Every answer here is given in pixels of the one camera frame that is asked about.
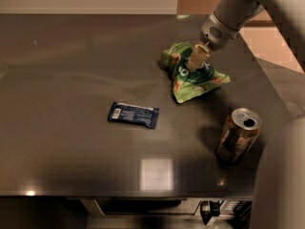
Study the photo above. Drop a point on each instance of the dark clutter under table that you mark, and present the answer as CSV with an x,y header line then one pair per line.
x,y
236,212

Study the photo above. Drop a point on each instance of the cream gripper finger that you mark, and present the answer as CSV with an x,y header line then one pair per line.
x,y
200,53

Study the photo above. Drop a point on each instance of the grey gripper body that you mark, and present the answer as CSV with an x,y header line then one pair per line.
x,y
216,35

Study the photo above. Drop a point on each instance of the blue rxbar blueberry bar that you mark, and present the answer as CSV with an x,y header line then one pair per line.
x,y
132,114

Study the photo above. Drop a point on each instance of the brown soda can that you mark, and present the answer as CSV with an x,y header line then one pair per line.
x,y
241,129

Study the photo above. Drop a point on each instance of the green rice chip bag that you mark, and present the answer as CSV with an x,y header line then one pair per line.
x,y
186,84

